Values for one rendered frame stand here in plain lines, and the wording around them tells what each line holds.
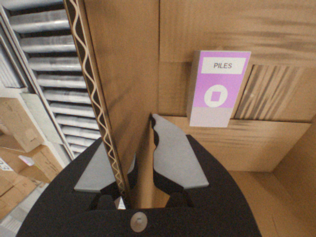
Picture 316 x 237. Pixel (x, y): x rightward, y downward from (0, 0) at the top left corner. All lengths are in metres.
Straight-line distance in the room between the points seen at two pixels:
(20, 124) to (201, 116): 0.86
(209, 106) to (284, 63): 0.12
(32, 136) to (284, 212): 1.02
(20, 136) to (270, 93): 0.98
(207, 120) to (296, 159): 0.23
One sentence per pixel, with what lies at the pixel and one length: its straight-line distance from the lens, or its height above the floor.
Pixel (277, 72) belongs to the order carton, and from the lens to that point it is 0.26.
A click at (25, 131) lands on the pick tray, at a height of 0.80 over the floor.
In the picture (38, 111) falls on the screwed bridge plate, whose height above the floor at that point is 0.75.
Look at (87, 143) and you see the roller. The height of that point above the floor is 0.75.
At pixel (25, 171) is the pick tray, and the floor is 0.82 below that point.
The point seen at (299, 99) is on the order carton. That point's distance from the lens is 0.30.
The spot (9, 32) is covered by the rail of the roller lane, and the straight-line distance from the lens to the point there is 0.73.
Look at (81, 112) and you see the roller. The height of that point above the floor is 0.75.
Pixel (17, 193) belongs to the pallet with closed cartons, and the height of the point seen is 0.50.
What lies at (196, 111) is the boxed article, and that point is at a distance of 0.17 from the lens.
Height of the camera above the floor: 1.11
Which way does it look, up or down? 57 degrees down
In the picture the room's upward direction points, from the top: 157 degrees counter-clockwise
